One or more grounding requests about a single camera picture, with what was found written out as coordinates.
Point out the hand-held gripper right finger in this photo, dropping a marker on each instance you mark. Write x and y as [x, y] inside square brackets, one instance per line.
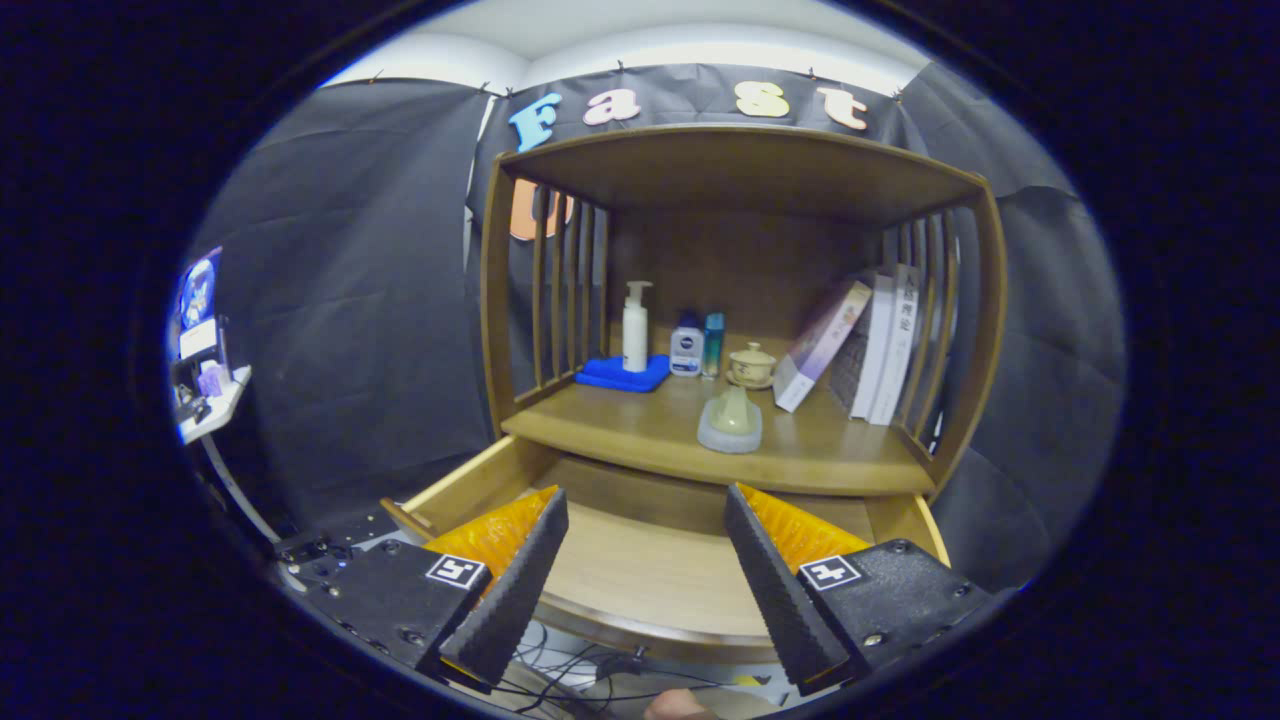
[780, 590]

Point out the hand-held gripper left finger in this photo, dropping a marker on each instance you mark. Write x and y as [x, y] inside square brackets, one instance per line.
[510, 595]

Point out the wooden drawer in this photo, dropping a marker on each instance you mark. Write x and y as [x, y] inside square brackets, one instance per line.
[640, 570]

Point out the wooden countertop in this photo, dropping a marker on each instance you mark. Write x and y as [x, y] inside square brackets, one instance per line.
[820, 450]

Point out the wooden cabinet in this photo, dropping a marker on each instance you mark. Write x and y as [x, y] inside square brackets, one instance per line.
[750, 170]

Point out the beige lidded teacup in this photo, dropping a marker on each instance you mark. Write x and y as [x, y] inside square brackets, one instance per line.
[751, 368]

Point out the dark patterned book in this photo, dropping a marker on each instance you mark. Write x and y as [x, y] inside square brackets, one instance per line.
[850, 365]

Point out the blue cloth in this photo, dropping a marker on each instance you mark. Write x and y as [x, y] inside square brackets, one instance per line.
[605, 375]

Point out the purple leaning book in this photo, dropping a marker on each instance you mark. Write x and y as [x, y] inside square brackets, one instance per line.
[820, 345]

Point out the slim teal bottle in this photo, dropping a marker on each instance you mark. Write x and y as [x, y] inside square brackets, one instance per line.
[712, 345]

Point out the small white bottle blue cap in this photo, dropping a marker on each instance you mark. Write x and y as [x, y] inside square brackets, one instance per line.
[686, 352]

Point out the white book black lettering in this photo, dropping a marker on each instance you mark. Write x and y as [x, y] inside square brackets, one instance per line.
[900, 345]

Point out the white pump bottle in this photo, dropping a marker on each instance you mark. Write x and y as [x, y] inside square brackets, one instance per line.
[635, 335]

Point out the black backdrop cloth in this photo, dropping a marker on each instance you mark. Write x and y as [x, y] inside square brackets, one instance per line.
[350, 300]

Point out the white side table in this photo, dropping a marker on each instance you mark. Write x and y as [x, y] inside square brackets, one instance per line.
[215, 410]

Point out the blue wall poster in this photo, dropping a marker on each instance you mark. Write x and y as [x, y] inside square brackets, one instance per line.
[198, 290]

